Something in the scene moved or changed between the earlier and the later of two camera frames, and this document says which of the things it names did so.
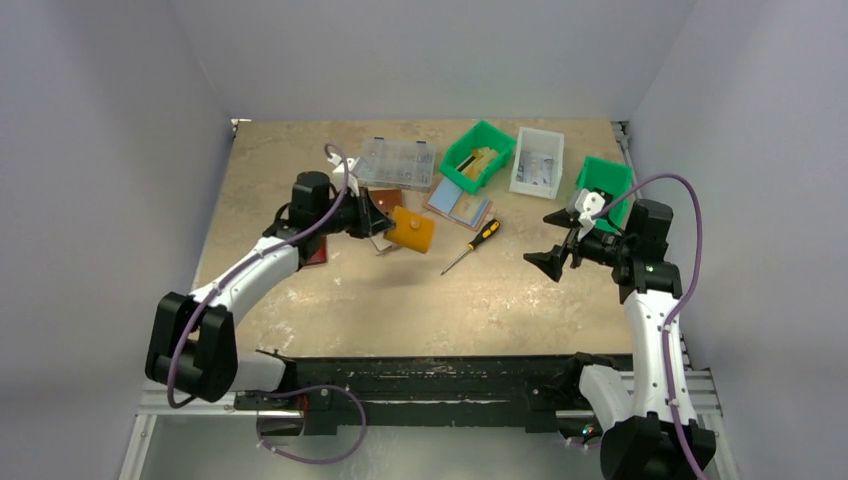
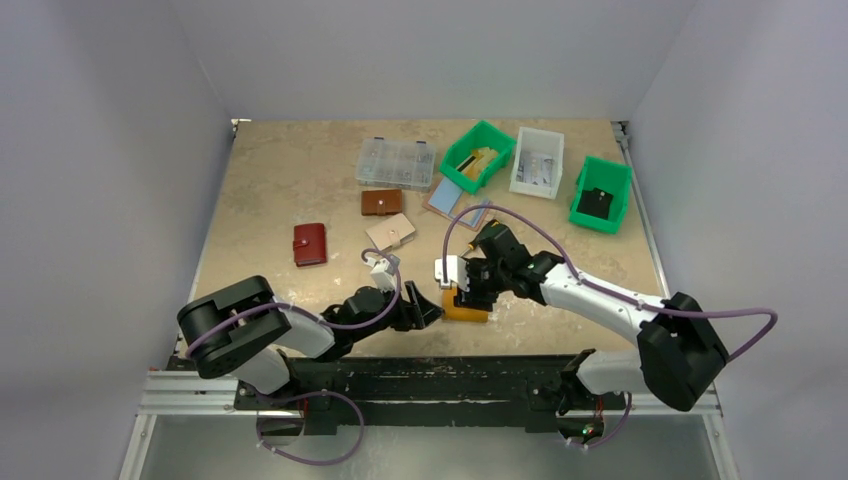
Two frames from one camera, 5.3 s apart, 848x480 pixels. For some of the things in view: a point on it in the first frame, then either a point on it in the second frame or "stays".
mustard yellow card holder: (412, 230) → (453, 313)
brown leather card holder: (386, 199) stays
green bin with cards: (477, 155) stays
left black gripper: (365, 216) → (411, 307)
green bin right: (613, 177) stays
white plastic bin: (538, 163) stays
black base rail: (420, 389) stays
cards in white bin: (534, 169) stays
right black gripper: (570, 241) → (472, 279)
